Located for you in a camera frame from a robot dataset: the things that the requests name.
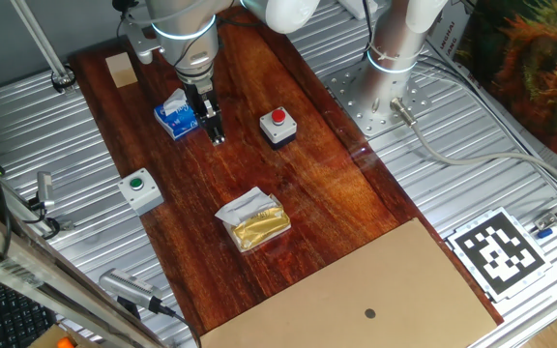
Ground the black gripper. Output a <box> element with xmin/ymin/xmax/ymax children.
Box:
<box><xmin>183</xmin><ymin>80</ymin><xmax>227</xmax><ymax>147</ymax></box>

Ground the pale wooden block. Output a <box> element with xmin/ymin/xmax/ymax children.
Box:
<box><xmin>104</xmin><ymin>51</ymin><xmax>139</xmax><ymax>89</ymax></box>

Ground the blue tissue pack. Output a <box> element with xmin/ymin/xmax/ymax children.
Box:
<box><xmin>153</xmin><ymin>87</ymin><xmax>200</xmax><ymax>141</ymax></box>

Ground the red push button box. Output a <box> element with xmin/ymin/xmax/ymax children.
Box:
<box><xmin>259</xmin><ymin>106</ymin><xmax>298</xmax><ymax>151</ymax></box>

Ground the green push button box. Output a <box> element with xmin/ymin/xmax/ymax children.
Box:
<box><xmin>117</xmin><ymin>167</ymin><xmax>165</xmax><ymax>217</ymax></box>

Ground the gold foil snack packet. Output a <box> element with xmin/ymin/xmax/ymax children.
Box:
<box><xmin>214</xmin><ymin>186</ymin><xmax>293</xmax><ymax>254</ymax></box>

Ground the red-brown wooden board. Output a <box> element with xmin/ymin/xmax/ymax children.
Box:
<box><xmin>68</xmin><ymin>0</ymin><xmax>505</xmax><ymax>337</ymax></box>

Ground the thin metal stand pole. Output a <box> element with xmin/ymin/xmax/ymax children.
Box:
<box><xmin>10</xmin><ymin>0</ymin><xmax>77</xmax><ymax>94</ymax></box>

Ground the aluminium profile strut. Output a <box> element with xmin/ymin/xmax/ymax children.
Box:
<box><xmin>0</xmin><ymin>197</ymin><xmax>166</xmax><ymax>348</ymax></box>

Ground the brown cardboard sheet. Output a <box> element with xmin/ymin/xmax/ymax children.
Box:
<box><xmin>199</xmin><ymin>217</ymin><xmax>498</xmax><ymax>348</ymax></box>

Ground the brown wooden object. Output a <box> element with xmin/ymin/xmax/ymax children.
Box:
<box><xmin>26</xmin><ymin>323</ymin><xmax>102</xmax><ymax>348</ymax></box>

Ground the black keyboard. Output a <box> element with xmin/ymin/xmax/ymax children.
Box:
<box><xmin>0</xmin><ymin>277</ymin><xmax>58</xmax><ymax>348</ymax></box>

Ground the black white marker board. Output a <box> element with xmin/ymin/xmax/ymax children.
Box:
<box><xmin>446</xmin><ymin>206</ymin><xmax>554</xmax><ymax>304</ymax></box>

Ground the colourful patterned cloth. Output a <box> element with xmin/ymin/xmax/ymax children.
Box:
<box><xmin>454</xmin><ymin>0</ymin><xmax>557</xmax><ymax>168</ymax></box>

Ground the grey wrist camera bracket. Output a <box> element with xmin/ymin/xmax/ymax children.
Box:
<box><xmin>122</xmin><ymin>16</ymin><xmax>166</xmax><ymax>65</ymax></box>

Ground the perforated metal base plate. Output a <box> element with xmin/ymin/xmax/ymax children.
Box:
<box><xmin>324</xmin><ymin>62</ymin><xmax>433</xmax><ymax>137</ymax></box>

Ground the small silver camera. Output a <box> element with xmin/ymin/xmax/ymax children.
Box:
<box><xmin>35</xmin><ymin>171</ymin><xmax>57</xmax><ymax>210</ymax></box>

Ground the ribbed silver camera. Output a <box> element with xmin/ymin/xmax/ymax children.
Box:
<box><xmin>98</xmin><ymin>268</ymin><xmax>164</xmax><ymax>310</ymax></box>

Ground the black camera cable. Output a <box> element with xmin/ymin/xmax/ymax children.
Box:
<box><xmin>19</xmin><ymin>197</ymin><xmax>62</xmax><ymax>242</ymax></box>

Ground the black plug cable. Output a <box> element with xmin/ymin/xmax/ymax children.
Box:
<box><xmin>160</xmin><ymin>300</ymin><xmax>203</xmax><ymax>348</ymax></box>

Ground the thick grey cable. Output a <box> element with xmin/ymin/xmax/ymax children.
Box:
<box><xmin>389</xmin><ymin>98</ymin><xmax>557</xmax><ymax>194</ymax></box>

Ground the small steel corner bracket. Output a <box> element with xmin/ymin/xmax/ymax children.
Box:
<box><xmin>533</xmin><ymin>211</ymin><xmax>557</xmax><ymax>232</ymax></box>

